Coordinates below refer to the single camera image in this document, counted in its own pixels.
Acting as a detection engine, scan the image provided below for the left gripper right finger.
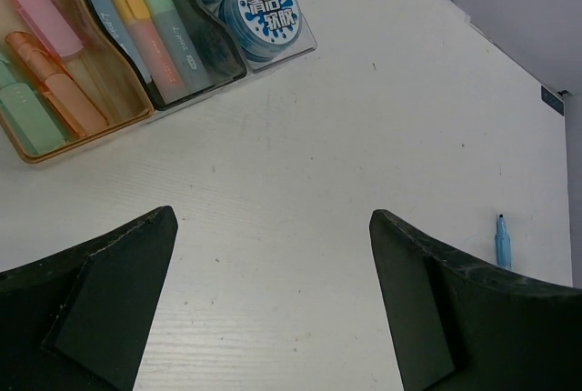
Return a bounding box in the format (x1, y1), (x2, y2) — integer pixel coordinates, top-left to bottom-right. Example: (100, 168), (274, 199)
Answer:
(369, 209), (581, 390)

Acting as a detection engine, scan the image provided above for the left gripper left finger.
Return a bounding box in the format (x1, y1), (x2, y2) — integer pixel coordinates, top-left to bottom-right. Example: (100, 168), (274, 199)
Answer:
(1, 206), (177, 390)

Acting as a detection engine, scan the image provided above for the blue transparent highlighter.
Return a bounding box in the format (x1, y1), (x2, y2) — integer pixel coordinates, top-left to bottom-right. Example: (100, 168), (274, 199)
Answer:
(495, 214), (512, 270)

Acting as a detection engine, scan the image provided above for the green transparent highlighter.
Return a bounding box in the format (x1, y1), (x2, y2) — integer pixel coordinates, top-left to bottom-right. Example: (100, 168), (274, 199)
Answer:
(1, 55), (66, 157)

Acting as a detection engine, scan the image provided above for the orange transparent highlighter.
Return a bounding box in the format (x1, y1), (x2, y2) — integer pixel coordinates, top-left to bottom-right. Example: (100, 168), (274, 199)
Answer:
(5, 31), (109, 138)

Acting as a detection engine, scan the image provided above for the yellow orange highlighter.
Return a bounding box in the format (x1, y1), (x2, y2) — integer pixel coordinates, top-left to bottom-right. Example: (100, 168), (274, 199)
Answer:
(112, 0), (187, 104)

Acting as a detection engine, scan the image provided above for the pink transparent highlighter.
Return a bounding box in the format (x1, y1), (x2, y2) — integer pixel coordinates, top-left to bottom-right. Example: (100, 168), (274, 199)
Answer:
(9, 0), (84, 60)

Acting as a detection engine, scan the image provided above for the green capped highlighter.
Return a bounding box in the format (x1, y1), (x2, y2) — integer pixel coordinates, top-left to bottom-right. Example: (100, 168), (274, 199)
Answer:
(145, 0), (210, 93)

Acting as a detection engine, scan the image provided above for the orange transparent tray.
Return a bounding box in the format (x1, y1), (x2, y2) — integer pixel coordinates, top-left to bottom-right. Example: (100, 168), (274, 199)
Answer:
(1, 0), (154, 165)

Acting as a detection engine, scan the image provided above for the grey transparent tray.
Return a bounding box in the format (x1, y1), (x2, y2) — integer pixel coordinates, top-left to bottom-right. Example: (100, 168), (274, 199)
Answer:
(85, 0), (247, 114)

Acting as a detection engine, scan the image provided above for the clear transparent tray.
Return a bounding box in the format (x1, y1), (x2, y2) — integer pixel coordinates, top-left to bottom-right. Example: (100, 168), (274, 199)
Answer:
(199, 0), (316, 72)

